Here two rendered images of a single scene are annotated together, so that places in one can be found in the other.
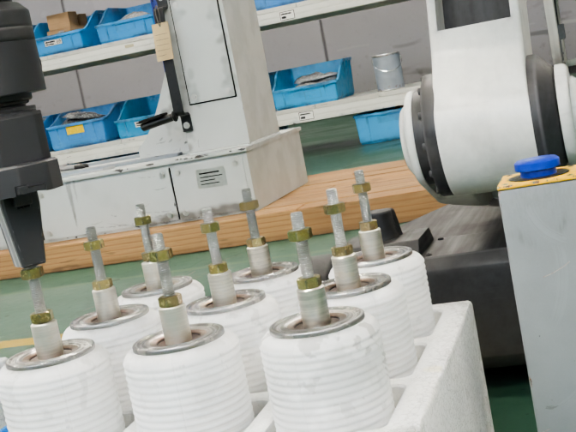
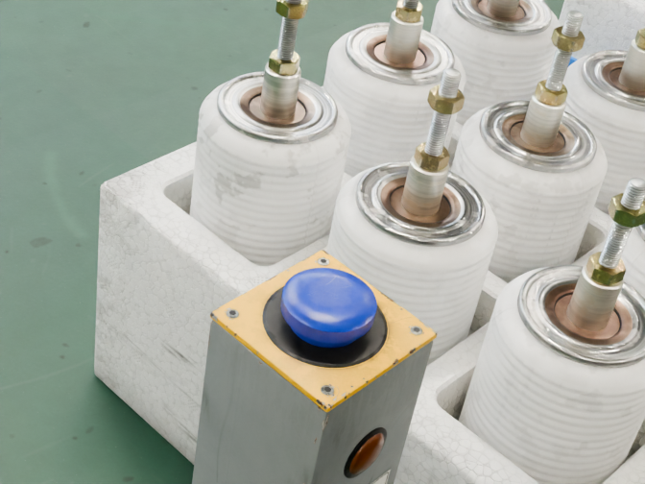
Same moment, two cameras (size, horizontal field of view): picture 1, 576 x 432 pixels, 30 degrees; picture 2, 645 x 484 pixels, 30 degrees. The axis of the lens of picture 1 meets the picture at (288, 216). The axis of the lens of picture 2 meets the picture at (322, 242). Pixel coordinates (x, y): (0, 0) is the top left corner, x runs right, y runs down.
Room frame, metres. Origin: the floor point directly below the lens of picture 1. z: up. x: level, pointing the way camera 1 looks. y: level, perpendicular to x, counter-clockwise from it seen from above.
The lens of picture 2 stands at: (1.08, -0.59, 0.66)
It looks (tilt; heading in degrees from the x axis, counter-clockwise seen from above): 39 degrees down; 110
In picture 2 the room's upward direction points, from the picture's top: 11 degrees clockwise
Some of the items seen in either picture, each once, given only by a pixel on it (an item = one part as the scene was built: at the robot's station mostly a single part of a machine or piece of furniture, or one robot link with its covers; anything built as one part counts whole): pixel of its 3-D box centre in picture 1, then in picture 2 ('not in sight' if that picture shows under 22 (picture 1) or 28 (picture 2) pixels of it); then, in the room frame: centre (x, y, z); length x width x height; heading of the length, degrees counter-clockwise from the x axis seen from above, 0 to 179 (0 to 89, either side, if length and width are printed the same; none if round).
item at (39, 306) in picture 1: (37, 296); not in sight; (0.89, 0.22, 0.30); 0.01 x 0.01 x 0.08
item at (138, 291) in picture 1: (157, 288); not in sight; (1.12, 0.15, 0.25); 0.08 x 0.08 x 0.01
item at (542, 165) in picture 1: (537, 169); (326, 313); (0.95, -0.23, 0.32); 0.04 x 0.04 x 0.02
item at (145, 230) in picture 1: (147, 239); not in sight; (1.12, 0.15, 0.30); 0.01 x 0.01 x 0.08
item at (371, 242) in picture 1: (372, 245); (594, 298); (1.05, -0.08, 0.26); 0.02 x 0.02 x 0.03
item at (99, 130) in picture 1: (93, 124); not in sight; (6.37, 1.02, 0.36); 0.50 x 0.38 x 0.21; 163
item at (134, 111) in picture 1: (159, 112); not in sight; (6.25, 0.61, 0.36); 0.50 x 0.38 x 0.21; 161
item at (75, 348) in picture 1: (51, 355); (501, 9); (0.89, 0.22, 0.25); 0.08 x 0.08 x 0.01
